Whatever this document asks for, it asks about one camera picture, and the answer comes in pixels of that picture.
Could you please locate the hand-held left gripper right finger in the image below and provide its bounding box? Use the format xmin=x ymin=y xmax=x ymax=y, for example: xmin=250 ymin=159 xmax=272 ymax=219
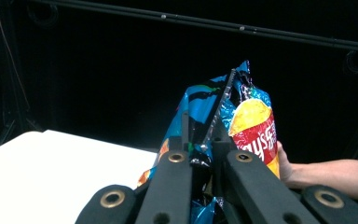
xmin=211 ymin=119 xmax=239 ymax=157

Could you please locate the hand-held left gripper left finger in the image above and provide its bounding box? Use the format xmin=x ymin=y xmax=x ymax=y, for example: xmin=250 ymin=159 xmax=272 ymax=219
xmin=167 ymin=111 xmax=194 ymax=154

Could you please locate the blue potato chip bag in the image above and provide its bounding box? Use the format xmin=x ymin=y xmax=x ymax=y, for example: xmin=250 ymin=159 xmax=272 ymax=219
xmin=137 ymin=60 xmax=282 ymax=224

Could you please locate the black curtain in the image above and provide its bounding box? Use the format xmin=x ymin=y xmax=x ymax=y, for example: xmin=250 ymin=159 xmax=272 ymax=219
xmin=0 ymin=0 xmax=358 ymax=166

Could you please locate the black metal rod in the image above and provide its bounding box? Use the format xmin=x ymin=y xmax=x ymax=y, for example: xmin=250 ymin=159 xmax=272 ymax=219
xmin=27 ymin=0 xmax=358 ymax=54

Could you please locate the white table mat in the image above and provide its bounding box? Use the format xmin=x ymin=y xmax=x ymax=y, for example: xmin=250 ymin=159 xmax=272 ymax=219
xmin=0 ymin=130 xmax=159 ymax=224

